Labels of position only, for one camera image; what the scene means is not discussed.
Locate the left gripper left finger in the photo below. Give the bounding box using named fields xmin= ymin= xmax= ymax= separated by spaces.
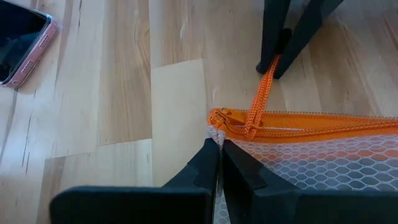
xmin=49 ymin=138 xmax=221 ymax=224

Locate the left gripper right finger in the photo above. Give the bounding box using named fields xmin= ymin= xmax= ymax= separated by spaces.
xmin=222 ymin=139 xmax=398 ymax=224

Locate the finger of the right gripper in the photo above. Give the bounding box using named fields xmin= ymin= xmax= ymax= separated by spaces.
xmin=272 ymin=0 xmax=343 ymax=80
xmin=256 ymin=0 xmax=293 ymax=75

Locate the white mesh pouch orange trim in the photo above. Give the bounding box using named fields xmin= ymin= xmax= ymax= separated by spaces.
xmin=206 ymin=54 xmax=398 ymax=224

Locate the black rectangular phone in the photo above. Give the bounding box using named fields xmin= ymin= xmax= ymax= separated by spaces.
xmin=0 ymin=0 xmax=60 ymax=89

